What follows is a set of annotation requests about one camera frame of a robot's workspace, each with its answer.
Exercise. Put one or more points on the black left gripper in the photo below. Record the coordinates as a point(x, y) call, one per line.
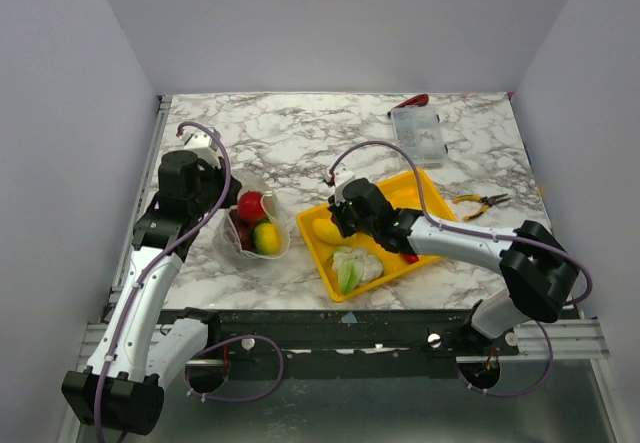
point(218, 171)

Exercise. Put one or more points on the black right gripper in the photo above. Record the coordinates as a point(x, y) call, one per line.
point(339, 217)

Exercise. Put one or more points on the red toy apple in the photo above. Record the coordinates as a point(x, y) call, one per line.
point(249, 207)

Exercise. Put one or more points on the clear dotted zip top bag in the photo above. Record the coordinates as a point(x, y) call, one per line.
point(225, 240)

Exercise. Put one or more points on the dark purple toy plum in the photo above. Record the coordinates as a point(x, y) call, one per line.
point(244, 231)

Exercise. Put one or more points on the red toy chili pepper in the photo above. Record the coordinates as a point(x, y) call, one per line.
point(410, 259)

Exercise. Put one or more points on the green yellow toy mango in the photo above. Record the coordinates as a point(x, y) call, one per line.
point(266, 239)

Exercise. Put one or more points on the yellow toy banana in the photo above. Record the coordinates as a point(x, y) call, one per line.
point(405, 197)

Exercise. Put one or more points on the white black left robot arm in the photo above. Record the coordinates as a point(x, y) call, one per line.
point(122, 386)

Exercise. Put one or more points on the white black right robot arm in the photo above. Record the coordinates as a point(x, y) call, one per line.
point(538, 274)

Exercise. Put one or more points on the yellow plastic tray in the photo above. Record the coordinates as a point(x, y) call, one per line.
point(394, 266)

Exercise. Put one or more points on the white toy cauliflower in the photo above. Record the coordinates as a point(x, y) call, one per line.
point(354, 266)

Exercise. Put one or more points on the clear plastic screw box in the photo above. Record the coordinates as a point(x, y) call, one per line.
point(417, 131)

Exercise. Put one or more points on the red black utility knife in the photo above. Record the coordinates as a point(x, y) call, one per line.
point(419, 100)

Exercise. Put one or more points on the black front mounting bar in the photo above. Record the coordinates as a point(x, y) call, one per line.
point(329, 344)

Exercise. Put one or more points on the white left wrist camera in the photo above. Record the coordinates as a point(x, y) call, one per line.
point(201, 144)

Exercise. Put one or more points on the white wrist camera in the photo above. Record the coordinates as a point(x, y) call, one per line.
point(338, 178)
point(201, 144)

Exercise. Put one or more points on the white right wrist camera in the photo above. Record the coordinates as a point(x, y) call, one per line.
point(338, 178)

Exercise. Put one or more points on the yellow handled pliers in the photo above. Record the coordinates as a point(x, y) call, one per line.
point(485, 202)

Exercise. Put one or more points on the aluminium rail front right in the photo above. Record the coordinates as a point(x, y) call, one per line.
point(575, 339)

